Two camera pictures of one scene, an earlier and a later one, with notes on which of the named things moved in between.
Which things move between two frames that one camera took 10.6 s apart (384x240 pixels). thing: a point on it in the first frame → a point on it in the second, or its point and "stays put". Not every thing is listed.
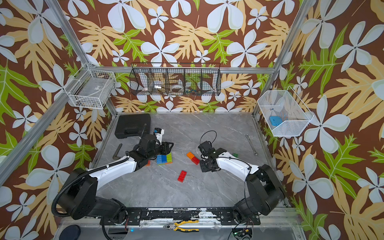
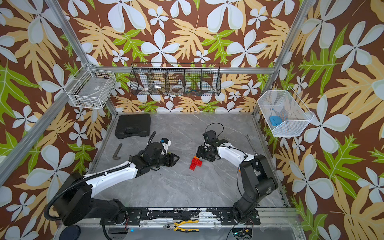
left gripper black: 166,149 → 171,159
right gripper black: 203,168 → 199,152
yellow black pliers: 174,226 stays put
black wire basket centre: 175,79 stays put
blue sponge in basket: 275,120 stays put
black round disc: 70,232 stays put
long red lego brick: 182,176 → 195,162
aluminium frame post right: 292,38 stays put
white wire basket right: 286,114 stays put
